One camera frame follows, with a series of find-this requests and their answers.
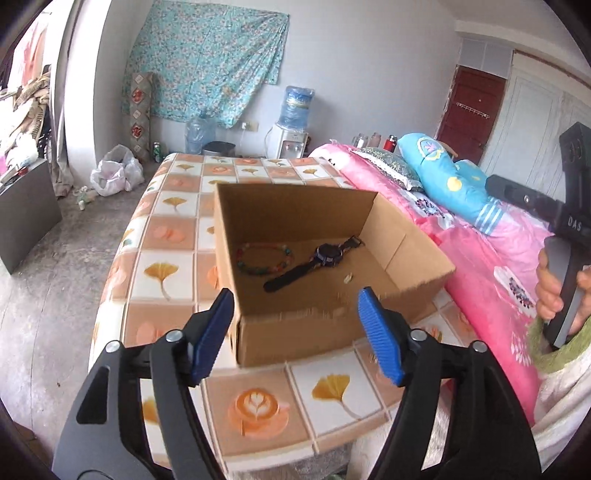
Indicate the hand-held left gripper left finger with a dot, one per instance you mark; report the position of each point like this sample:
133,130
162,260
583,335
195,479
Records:
207,341

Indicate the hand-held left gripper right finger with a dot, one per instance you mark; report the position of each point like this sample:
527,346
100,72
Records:
381,337

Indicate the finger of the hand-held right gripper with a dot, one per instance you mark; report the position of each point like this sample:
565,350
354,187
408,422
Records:
521,196

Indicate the brown cardboard box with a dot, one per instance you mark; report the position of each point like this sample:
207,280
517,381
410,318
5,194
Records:
295,337

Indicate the black round watch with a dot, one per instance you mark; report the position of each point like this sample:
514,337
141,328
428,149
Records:
328,254

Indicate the person's right forearm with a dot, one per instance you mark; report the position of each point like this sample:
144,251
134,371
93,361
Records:
568,401

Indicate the person's right hand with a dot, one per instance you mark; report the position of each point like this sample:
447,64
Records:
549,290

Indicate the pink floral blanket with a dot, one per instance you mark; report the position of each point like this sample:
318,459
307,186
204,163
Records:
485,258

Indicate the white wardrobe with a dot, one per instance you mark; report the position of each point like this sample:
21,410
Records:
531,120

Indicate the blue cartoon pillow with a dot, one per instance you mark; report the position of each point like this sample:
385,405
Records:
443,180

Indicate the white hook rack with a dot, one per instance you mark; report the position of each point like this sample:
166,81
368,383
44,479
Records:
473,110

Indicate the dark red door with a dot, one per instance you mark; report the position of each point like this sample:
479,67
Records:
466,92

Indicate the grey floral lace pillow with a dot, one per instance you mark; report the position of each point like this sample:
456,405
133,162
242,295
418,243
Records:
388,161

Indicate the red bottle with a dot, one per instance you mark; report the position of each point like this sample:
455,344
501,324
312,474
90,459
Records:
391,144

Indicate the glass jar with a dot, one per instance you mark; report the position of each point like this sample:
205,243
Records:
359,140
375,138

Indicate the white plastic bag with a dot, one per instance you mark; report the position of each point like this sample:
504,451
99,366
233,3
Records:
115,175

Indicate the grey pot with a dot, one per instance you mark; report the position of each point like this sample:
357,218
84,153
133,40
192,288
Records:
219,148

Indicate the green can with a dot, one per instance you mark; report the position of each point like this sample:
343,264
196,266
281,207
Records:
157,152

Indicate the empty clear water jug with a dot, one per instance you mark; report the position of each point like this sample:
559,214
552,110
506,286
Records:
200,134

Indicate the white water dispenser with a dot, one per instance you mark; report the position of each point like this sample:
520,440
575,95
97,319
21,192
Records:
286,143

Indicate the grey cabinet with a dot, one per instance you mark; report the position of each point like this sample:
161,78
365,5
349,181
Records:
27,217

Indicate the patterned rolled cushion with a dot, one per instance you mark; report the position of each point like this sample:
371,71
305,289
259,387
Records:
140,115

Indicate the blue water jug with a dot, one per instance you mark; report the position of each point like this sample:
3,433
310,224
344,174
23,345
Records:
295,108

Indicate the pile of clothes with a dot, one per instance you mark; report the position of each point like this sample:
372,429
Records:
23,120

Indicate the grey curtain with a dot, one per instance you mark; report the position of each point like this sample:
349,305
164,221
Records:
60,92

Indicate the white wall socket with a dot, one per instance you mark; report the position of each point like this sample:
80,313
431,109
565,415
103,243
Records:
250,125

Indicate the teal floral wall cloth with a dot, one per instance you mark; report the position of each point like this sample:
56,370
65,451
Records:
203,55

